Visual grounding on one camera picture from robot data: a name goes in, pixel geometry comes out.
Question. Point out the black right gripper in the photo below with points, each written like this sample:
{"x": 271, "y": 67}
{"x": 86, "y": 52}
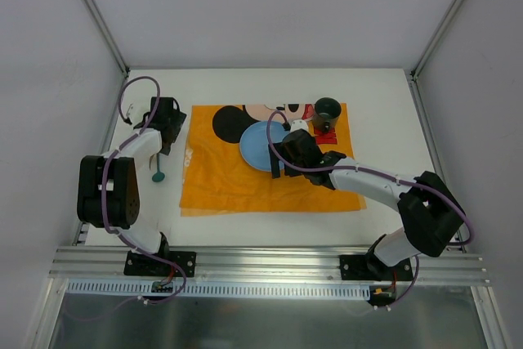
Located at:
{"x": 280, "y": 157}

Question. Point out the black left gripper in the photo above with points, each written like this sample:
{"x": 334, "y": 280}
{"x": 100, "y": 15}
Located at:
{"x": 175, "y": 127}

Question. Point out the light blue plate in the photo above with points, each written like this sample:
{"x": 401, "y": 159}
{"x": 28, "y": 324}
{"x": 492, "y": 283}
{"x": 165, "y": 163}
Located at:
{"x": 253, "y": 145}

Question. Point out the teal plastic spoon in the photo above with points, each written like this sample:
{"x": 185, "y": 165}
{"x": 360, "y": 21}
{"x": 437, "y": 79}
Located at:
{"x": 159, "y": 175}

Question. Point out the orange cartoon cloth placemat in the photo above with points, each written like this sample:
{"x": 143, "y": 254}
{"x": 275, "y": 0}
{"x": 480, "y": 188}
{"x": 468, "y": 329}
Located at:
{"x": 218, "y": 180}

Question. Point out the dark green mug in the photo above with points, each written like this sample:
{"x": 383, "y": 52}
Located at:
{"x": 326, "y": 114}

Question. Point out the gold fork green handle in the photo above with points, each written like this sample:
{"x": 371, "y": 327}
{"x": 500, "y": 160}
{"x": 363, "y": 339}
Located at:
{"x": 152, "y": 160}

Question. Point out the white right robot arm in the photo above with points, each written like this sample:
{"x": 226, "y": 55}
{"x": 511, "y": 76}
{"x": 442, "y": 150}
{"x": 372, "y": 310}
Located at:
{"x": 430, "y": 215}

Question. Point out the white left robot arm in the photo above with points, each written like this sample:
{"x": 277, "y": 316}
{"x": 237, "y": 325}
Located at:
{"x": 108, "y": 193}

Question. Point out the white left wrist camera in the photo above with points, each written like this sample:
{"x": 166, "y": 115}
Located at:
{"x": 134, "y": 114}

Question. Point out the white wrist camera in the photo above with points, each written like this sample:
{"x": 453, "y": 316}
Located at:
{"x": 296, "y": 125}
{"x": 134, "y": 114}

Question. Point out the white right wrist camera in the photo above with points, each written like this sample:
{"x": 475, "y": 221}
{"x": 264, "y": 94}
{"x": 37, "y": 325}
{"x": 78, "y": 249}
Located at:
{"x": 296, "y": 125}

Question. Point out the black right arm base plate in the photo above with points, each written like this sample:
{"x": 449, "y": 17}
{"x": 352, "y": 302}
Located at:
{"x": 365, "y": 268}

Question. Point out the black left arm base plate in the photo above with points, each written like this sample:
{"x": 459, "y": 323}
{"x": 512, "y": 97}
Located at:
{"x": 137, "y": 264}

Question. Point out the left aluminium frame post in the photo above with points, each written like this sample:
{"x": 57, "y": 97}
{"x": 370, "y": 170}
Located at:
{"x": 108, "y": 38}

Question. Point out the aluminium frame post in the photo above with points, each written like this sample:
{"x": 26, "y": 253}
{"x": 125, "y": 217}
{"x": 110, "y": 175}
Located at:
{"x": 108, "y": 38}
{"x": 445, "y": 22}

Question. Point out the white slotted cable duct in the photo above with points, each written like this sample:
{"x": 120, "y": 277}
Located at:
{"x": 207, "y": 289}

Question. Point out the aluminium front rail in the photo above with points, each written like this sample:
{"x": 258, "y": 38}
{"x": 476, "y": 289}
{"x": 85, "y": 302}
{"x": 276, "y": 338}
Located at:
{"x": 273, "y": 265}

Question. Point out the right aluminium frame post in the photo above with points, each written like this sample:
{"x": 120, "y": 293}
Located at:
{"x": 445, "y": 22}

